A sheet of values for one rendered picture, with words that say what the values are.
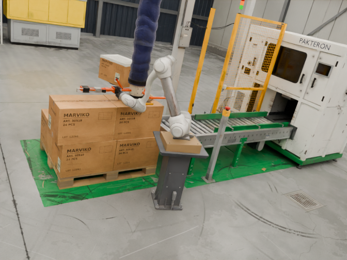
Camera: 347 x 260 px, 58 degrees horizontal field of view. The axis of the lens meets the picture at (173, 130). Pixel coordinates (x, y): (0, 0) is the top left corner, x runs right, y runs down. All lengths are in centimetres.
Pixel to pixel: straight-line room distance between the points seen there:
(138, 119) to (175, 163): 70
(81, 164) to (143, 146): 75
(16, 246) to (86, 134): 121
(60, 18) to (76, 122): 760
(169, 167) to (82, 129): 98
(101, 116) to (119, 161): 65
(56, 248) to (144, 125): 159
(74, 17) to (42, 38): 119
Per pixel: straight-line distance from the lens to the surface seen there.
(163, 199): 349
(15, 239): 311
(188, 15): 493
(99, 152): 356
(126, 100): 319
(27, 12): 1049
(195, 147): 310
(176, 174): 332
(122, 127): 352
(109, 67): 543
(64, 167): 351
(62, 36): 1082
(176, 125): 289
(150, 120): 367
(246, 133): 459
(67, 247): 300
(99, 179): 380
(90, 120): 333
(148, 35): 342
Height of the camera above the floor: 210
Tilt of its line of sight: 22 degrees down
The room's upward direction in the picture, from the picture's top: 12 degrees clockwise
